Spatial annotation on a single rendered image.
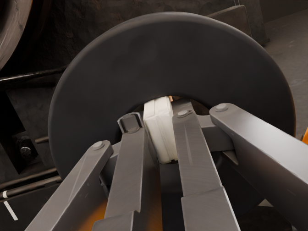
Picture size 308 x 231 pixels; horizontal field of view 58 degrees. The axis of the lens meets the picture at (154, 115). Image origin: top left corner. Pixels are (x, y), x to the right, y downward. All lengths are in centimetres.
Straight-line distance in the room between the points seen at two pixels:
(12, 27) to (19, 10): 3
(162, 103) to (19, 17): 31
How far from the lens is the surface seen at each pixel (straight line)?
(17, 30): 44
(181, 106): 16
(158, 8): 55
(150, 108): 15
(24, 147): 62
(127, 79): 16
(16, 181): 61
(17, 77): 44
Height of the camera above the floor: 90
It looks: 18 degrees down
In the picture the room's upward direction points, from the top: 20 degrees counter-clockwise
